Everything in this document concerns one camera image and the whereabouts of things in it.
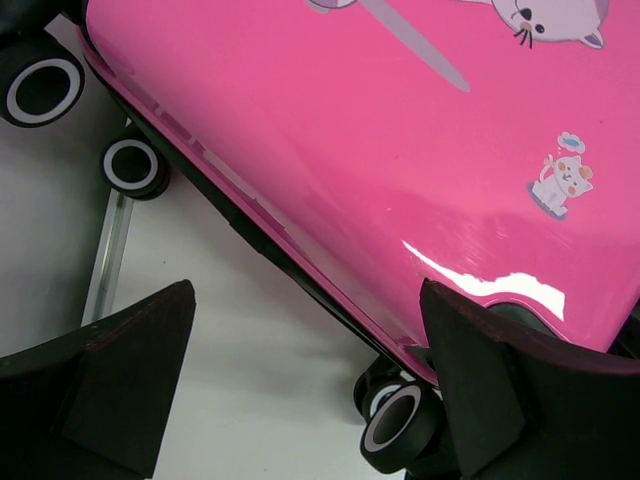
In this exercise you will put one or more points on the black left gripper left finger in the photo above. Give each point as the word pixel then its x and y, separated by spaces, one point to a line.
pixel 94 403

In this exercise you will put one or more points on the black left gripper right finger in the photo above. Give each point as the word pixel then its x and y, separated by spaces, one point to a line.
pixel 522 404

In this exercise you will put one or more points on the pink hard-shell suitcase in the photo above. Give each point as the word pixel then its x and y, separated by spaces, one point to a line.
pixel 364 147

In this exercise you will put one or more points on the aluminium frame rail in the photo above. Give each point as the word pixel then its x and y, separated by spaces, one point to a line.
pixel 108 259

